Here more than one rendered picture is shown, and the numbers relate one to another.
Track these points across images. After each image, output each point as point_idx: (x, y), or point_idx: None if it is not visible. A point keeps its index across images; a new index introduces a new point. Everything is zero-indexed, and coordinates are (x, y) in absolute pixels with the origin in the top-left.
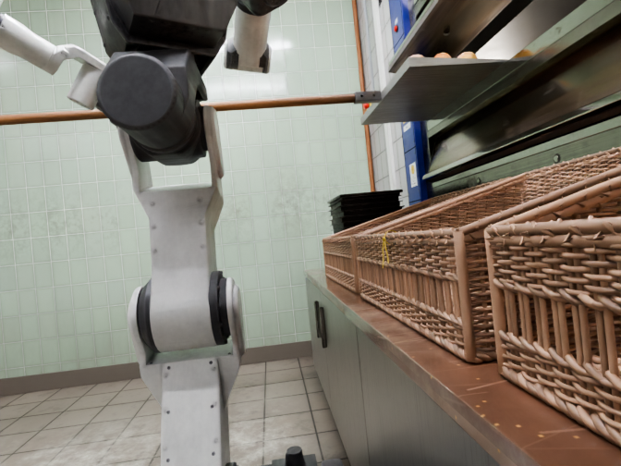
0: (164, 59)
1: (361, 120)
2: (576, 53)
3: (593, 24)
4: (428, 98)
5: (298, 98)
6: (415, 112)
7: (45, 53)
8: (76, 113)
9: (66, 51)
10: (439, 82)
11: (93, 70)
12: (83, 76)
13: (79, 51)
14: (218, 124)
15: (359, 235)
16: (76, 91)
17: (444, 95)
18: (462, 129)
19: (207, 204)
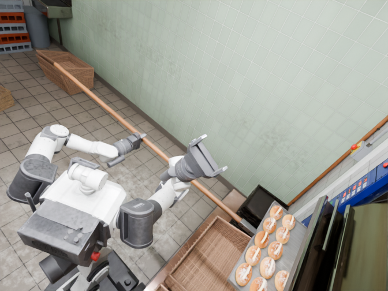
0: (63, 260)
1: (272, 202)
2: None
3: None
4: (282, 260)
5: (210, 197)
6: (293, 239)
7: (85, 152)
8: (125, 126)
9: (93, 153)
10: (267, 280)
11: (105, 157)
12: (103, 156)
13: (99, 153)
14: (105, 247)
15: (157, 288)
16: (100, 158)
17: (289, 271)
18: None
19: (93, 262)
